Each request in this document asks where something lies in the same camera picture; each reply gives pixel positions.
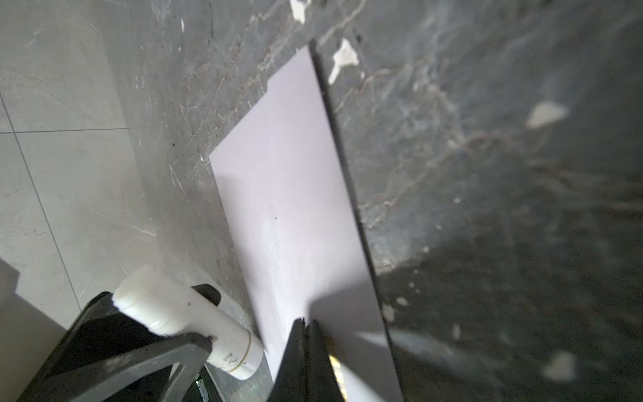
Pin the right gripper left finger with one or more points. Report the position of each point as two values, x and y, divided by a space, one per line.
290 384

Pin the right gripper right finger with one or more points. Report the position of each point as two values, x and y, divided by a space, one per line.
321 382

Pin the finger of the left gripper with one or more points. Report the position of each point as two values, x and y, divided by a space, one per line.
101 380
101 332

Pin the beige letter paper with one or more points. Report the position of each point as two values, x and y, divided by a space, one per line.
338 373

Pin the white glue stick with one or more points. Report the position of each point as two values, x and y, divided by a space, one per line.
167 307

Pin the grey purple envelope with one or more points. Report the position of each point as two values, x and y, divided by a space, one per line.
295 233

